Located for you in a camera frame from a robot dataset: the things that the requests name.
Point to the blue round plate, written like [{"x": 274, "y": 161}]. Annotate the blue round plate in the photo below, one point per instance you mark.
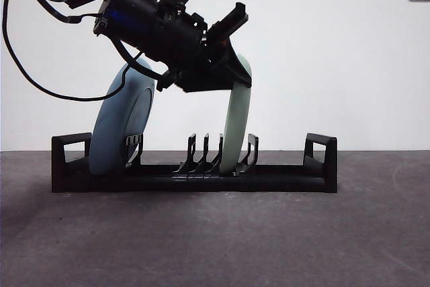
[{"x": 114, "y": 132}]

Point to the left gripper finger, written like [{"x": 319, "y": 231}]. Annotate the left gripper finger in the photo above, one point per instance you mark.
[
  {"x": 215, "y": 84},
  {"x": 240, "y": 65}
]

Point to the pale green round plate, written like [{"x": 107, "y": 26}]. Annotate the pale green round plate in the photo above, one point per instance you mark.
[{"x": 235, "y": 125}]

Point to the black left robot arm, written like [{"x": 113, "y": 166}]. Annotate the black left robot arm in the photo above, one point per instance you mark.
[{"x": 144, "y": 21}]

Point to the black plastic plate rack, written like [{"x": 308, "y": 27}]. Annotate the black plastic plate rack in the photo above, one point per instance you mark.
[{"x": 268, "y": 183}]

